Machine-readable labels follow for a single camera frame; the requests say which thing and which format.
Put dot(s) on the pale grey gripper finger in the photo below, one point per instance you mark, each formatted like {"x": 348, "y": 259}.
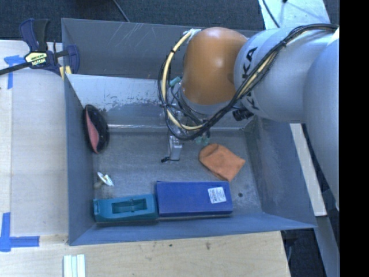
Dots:
{"x": 177, "y": 152}
{"x": 171, "y": 144}

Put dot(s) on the grey metal bin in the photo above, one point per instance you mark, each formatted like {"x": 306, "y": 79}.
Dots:
{"x": 138, "y": 154}

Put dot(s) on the orange cloth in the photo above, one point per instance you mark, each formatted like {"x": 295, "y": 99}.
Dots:
{"x": 220, "y": 161}

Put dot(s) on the blue box with white label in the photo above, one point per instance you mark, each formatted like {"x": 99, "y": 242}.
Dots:
{"x": 187, "y": 198}

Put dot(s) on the small white plastic piece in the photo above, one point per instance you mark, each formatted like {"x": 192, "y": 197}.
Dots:
{"x": 105, "y": 179}

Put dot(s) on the teal plastic block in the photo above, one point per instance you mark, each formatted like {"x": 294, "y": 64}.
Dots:
{"x": 125, "y": 208}

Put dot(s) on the black cylinder on white bracket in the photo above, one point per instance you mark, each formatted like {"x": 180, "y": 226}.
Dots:
{"x": 241, "y": 115}

